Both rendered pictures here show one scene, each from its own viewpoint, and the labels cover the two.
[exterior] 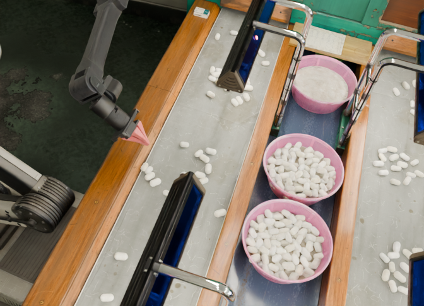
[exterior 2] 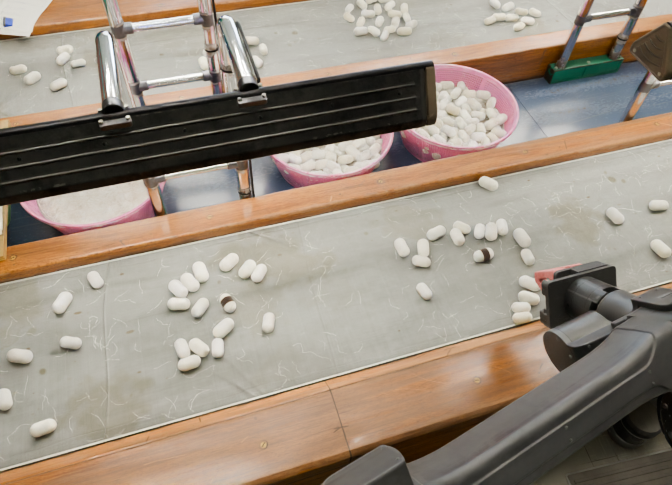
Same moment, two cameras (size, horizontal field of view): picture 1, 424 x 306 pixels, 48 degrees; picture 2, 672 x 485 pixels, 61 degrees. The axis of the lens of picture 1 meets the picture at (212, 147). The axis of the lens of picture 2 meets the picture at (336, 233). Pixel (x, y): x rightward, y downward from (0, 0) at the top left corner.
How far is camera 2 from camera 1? 150 cm
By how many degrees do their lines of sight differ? 65
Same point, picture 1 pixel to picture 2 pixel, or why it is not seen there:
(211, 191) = (463, 213)
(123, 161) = not seen: hidden behind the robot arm
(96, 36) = (577, 402)
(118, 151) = (547, 369)
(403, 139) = (168, 60)
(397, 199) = (287, 45)
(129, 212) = not seen: hidden behind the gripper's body
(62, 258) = not seen: outside the picture
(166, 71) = (274, 442)
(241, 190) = (437, 172)
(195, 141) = (396, 284)
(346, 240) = (400, 60)
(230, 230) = (504, 156)
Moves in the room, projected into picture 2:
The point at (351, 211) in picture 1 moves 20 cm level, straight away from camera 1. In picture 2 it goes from (354, 66) to (263, 61)
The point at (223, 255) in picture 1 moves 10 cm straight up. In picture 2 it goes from (541, 147) to (559, 108)
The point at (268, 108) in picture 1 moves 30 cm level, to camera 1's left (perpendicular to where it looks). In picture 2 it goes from (241, 211) to (317, 354)
